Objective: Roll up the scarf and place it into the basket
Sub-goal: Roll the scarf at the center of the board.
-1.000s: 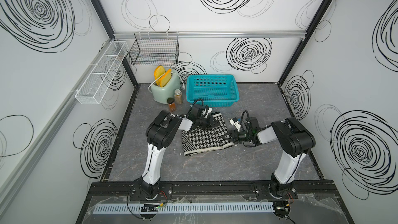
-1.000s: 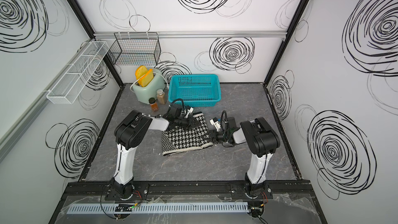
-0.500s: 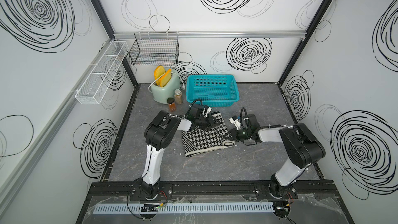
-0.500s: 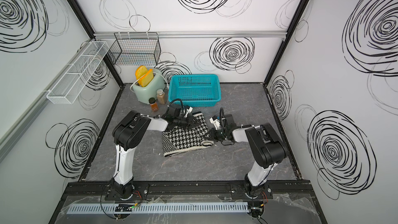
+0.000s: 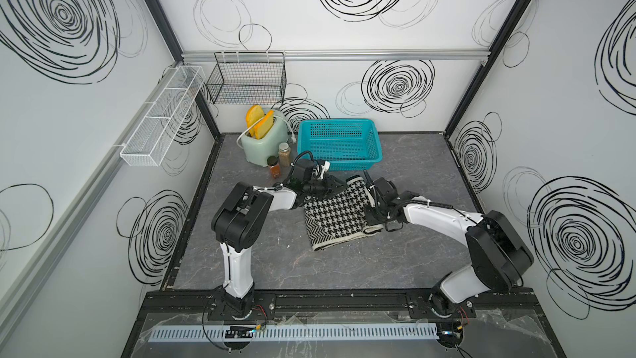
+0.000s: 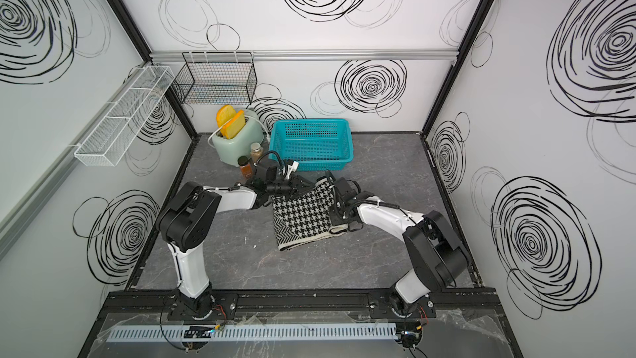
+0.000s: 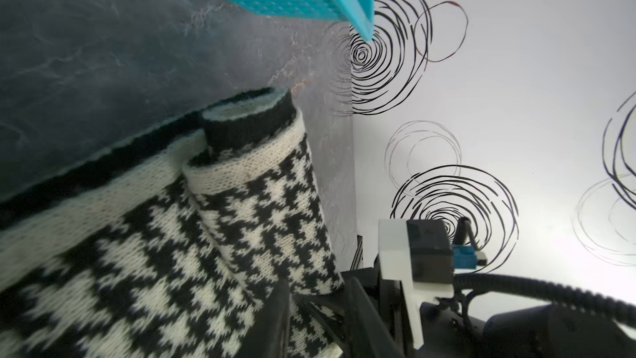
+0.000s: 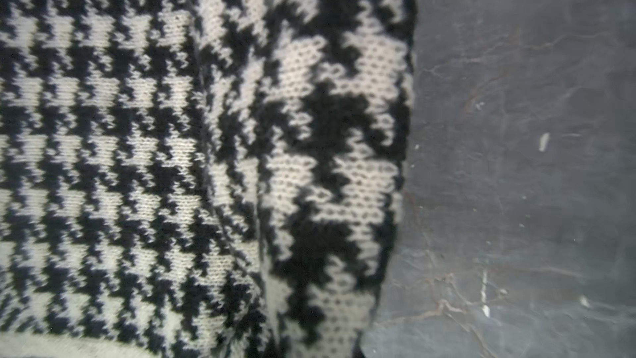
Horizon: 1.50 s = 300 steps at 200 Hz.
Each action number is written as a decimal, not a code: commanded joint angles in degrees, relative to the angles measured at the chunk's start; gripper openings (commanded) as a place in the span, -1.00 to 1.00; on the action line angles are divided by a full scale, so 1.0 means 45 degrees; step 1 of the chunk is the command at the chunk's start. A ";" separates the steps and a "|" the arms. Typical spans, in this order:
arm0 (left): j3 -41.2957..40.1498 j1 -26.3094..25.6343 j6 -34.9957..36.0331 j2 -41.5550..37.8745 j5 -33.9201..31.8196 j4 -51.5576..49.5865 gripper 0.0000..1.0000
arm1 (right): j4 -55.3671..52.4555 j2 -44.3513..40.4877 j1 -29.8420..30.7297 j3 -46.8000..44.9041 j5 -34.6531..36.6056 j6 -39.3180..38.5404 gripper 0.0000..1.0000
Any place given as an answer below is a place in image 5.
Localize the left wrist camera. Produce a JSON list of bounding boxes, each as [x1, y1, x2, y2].
[[314, 159, 331, 180]]

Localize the mint green toaster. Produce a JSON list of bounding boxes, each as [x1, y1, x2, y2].
[[236, 109, 296, 167]]

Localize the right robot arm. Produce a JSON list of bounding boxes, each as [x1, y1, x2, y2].
[[364, 172, 534, 318]]

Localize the black wire wall basket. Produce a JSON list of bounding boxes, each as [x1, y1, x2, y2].
[[206, 51, 288, 105]]

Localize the yellow toast slice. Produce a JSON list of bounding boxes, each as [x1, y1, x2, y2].
[[245, 104, 265, 129], [252, 110, 275, 139]]

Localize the teal plastic basket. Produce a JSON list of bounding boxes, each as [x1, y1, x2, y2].
[[297, 118, 383, 172]]

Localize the grey slotted cable duct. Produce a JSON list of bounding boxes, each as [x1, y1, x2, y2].
[[148, 323, 439, 342]]

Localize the white toaster cable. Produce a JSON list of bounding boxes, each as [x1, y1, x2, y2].
[[236, 115, 299, 148]]

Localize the dark spice jar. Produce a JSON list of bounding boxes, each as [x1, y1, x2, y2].
[[267, 156, 282, 179]]

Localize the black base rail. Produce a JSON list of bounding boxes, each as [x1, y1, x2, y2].
[[137, 288, 538, 320]]

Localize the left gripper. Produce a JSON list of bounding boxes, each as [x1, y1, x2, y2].
[[301, 175, 346, 202]]

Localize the light spice jar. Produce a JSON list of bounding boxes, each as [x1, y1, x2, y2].
[[278, 143, 292, 167]]

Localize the yellow toast slice rear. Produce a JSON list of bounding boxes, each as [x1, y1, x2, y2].
[[245, 104, 265, 129]]

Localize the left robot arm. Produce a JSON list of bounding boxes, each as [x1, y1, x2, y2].
[[210, 151, 347, 319]]

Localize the white wire wall shelf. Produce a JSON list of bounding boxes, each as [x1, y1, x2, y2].
[[120, 65, 205, 167]]

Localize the yellow toast slice front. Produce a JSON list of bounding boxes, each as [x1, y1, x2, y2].
[[252, 110, 275, 139]]

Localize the black white patterned scarf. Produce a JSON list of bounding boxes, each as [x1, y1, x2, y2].
[[304, 176, 384, 251]]

